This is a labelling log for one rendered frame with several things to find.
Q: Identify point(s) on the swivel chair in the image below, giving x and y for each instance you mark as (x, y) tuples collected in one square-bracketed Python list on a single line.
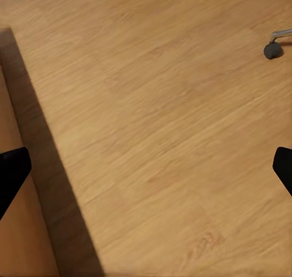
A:
[(274, 48)]

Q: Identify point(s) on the bed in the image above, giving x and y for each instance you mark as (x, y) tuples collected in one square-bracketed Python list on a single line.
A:
[(25, 247)]

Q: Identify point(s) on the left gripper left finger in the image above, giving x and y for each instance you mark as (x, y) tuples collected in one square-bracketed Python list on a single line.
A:
[(15, 166)]

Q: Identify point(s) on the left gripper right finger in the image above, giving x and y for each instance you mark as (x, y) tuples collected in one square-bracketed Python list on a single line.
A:
[(283, 166)]

